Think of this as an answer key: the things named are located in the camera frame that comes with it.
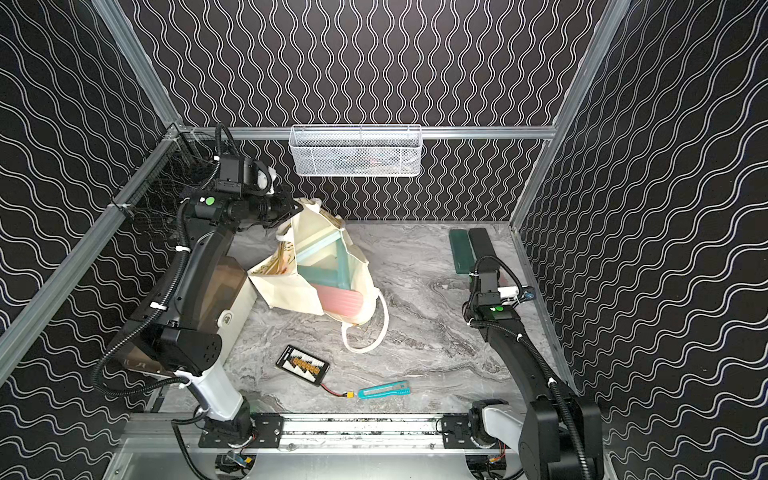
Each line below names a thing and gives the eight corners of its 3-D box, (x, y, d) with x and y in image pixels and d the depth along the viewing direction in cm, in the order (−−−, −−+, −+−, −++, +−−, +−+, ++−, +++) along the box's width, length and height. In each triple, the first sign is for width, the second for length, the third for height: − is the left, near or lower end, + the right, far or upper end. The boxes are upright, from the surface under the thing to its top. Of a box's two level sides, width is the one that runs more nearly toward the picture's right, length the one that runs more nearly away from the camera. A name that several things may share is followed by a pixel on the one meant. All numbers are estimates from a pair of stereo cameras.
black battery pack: (276, 366, 87) (274, 363, 85) (290, 346, 91) (288, 343, 89) (319, 387, 84) (317, 384, 82) (330, 365, 87) (329, 363, 85)
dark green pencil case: (455, 273, 108) (457, 268, 106) (448, 234, 120) (450, 229, 118) (477, 273, 108) (479, 268, 106) (468, 234, 120) (470, 229, 118)
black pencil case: (474, 260, 111) (476, 256, 109) (468, 232, 120) (469, 228, 118) (494, 260, 111) (496, 256, 109) (486, 232, 120) (488, 228, 118)
